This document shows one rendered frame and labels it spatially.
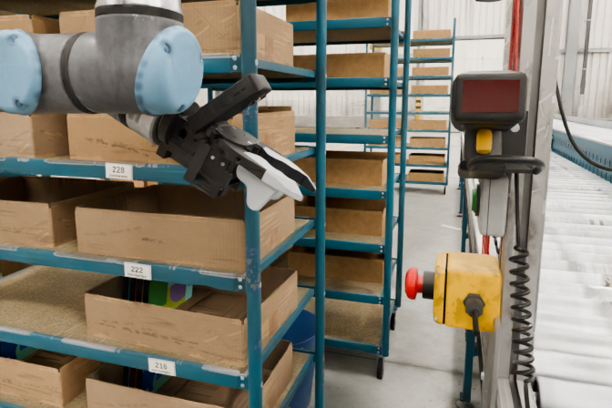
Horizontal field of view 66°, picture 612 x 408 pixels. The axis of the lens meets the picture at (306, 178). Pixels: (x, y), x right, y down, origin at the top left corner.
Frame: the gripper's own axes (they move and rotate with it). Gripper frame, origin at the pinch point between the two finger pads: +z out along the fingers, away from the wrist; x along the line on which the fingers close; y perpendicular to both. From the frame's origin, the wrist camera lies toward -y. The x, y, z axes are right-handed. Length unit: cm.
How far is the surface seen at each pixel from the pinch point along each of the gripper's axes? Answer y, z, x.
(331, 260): 59, 5, -122
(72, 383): 83, -30, -27
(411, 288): 2.9, 18.0, 2.3
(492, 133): -17.3, 15.0, 7.5
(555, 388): 3.0, 36.7, 3.5
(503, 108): -19.6, 14.0, 13.4
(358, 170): 21, -5, -121
